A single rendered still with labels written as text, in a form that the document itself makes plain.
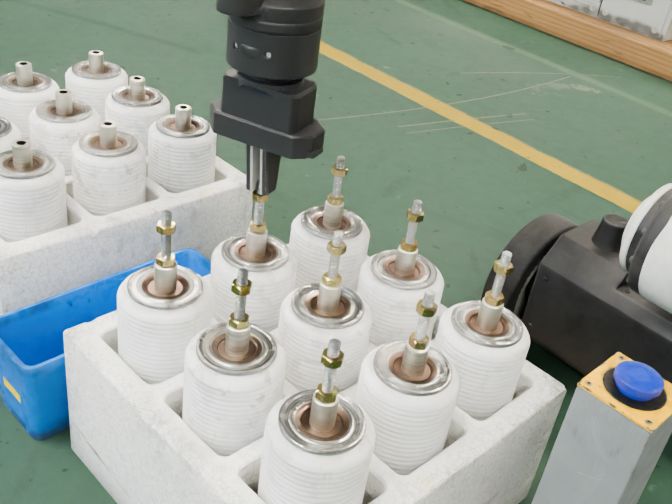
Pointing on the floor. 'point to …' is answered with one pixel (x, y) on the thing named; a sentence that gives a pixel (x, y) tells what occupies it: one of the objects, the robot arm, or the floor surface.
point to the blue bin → (28, 362)
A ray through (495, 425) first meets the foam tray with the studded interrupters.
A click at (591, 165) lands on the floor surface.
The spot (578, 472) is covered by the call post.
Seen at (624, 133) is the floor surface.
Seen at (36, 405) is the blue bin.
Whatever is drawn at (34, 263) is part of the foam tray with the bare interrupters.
